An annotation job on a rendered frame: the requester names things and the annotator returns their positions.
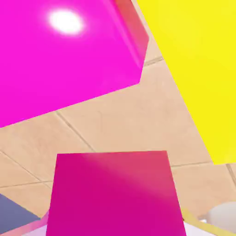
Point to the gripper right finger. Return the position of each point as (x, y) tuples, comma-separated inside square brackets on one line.
[(195, 227)]

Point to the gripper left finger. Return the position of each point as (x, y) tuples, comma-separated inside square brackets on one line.
[(37, 229)]

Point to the small magenta cube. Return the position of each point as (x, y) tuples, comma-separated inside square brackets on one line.
[(114, 199)]

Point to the large yellow box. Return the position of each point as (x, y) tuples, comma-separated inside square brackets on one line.
[(202, 64)]

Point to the large magenta box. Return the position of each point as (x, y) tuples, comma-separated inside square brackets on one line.
[(55, 64)]

